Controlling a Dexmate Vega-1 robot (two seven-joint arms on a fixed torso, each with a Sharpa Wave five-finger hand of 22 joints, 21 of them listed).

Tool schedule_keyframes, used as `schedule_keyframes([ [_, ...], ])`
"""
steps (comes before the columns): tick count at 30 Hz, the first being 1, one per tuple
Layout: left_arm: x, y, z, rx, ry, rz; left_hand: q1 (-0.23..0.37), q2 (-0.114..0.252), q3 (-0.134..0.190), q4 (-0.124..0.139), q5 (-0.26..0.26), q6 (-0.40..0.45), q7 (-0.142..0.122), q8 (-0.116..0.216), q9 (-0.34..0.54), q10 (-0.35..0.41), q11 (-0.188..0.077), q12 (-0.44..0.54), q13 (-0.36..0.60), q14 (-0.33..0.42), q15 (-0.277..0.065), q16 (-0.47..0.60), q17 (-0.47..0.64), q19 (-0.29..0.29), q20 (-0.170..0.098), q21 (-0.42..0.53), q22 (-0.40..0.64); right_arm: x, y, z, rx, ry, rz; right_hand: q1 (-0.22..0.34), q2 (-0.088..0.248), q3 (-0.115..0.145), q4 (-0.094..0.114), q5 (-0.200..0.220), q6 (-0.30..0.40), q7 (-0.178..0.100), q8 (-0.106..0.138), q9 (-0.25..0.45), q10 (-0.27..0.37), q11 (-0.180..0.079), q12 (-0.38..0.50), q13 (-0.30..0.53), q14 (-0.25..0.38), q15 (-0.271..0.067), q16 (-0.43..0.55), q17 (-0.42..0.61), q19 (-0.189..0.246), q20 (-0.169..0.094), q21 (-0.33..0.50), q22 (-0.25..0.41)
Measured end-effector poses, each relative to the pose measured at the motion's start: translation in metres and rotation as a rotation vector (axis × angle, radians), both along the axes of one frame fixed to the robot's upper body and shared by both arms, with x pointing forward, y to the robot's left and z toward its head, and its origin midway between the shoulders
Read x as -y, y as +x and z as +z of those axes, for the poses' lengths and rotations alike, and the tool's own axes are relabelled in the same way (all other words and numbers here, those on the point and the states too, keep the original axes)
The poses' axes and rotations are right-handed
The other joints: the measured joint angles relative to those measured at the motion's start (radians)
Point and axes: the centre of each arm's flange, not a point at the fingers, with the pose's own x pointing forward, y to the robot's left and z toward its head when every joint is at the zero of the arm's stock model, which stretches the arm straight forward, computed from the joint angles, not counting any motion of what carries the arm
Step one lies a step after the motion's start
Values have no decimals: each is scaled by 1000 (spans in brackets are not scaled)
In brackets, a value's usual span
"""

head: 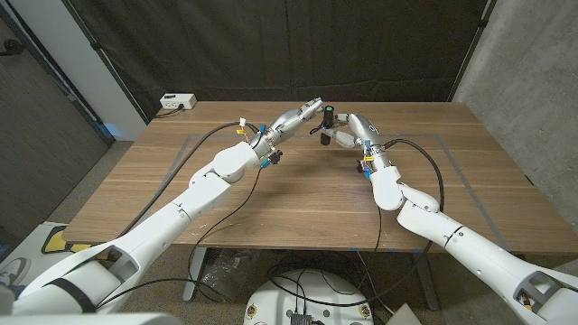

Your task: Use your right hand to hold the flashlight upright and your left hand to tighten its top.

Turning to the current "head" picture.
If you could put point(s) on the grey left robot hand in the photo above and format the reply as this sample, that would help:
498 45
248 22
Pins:
284 126

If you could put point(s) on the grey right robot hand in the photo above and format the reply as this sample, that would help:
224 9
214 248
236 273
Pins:
363 131

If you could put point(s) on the black flashlight with green cap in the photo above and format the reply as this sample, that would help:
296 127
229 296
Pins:
328 118

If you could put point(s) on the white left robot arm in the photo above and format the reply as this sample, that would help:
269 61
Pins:
198 198

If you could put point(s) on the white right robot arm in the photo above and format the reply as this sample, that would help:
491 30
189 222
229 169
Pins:
451 234

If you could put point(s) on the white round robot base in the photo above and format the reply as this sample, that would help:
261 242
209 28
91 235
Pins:
311 293

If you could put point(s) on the black backdrop curtain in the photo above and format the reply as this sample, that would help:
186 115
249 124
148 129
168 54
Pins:
271 45

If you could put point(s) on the white power strip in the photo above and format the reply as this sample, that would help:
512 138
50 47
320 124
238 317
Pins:
178 100

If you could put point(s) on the black backdrop stand pole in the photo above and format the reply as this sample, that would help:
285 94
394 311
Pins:
108 63
472 47

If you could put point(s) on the clear plastic bag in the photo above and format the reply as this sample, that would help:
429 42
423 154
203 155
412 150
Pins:
228 273

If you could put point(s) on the grey table leg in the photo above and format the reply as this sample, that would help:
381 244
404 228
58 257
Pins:
425 280

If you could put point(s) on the white table leg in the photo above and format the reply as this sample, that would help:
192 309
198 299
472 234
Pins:
195 275

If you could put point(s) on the white box corner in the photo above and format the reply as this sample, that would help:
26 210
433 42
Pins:
404 317

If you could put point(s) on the grey finned module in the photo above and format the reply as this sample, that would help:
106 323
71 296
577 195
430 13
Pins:
300 318

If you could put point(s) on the white mat with yellow print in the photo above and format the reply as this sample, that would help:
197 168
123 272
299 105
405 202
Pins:
54 234

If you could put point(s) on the grey and white sneaker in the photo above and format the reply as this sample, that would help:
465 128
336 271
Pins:
13 271

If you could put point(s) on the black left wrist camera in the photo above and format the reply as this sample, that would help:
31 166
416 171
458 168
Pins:
274 158

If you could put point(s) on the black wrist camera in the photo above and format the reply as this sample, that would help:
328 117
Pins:
274 158
363 170

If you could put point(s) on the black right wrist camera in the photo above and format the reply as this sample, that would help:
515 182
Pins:
363 170

